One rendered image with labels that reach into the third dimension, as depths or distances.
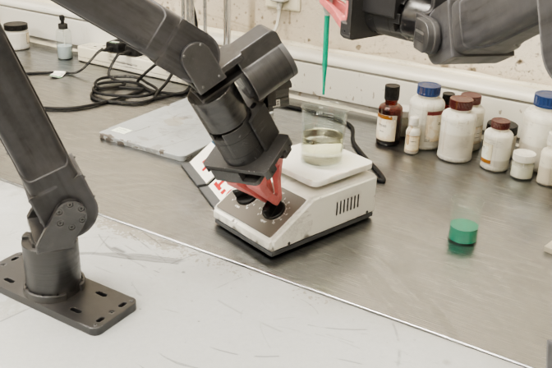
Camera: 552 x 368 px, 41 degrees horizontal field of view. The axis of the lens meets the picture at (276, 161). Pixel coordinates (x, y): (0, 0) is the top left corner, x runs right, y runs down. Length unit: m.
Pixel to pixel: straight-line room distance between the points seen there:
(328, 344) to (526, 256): 0.34
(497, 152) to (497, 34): 0.61
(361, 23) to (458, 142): 0.46
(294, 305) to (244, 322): 0.07
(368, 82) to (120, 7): 0.80
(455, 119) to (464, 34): 0.56
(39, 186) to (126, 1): 0.22
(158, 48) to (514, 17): 0.36
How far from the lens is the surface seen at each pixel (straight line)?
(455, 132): 1.29
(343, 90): 1.52
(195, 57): 0.80
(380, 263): 0.97
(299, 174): 0.99
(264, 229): 0.96
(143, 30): 0.79
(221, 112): 0.84
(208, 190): 1.13
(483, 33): 0.70
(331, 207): 1.00
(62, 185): 0.82
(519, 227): 1.12
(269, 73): 0.85
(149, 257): 0.97
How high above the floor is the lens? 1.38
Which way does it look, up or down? 23 degrees down
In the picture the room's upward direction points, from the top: 2 degrees clockwise
